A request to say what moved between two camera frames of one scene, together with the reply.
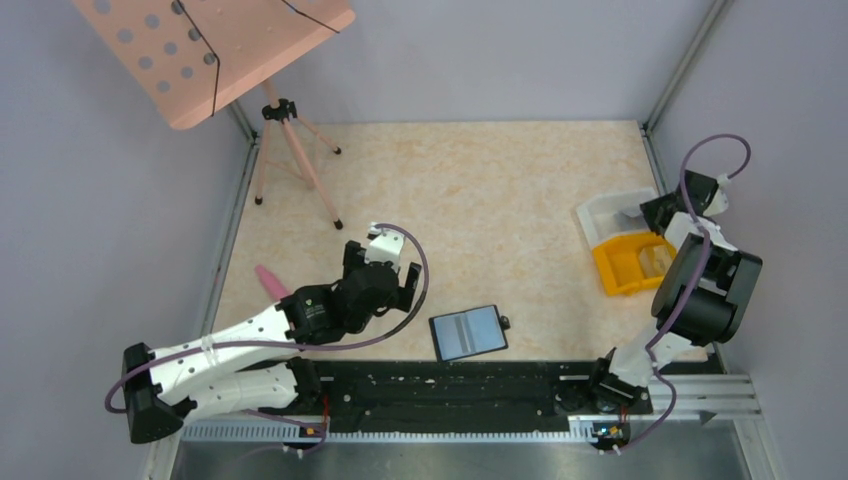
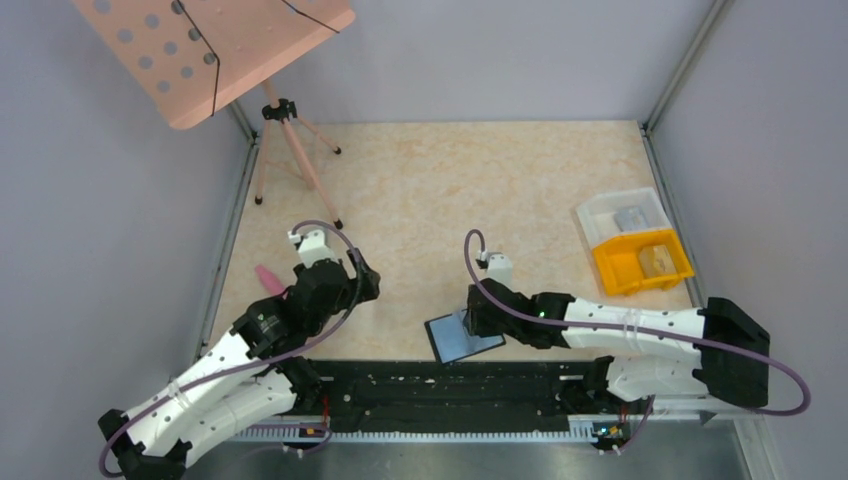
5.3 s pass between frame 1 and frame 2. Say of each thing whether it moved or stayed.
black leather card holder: stayed
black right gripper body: moved
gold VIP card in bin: stayed
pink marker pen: stayed
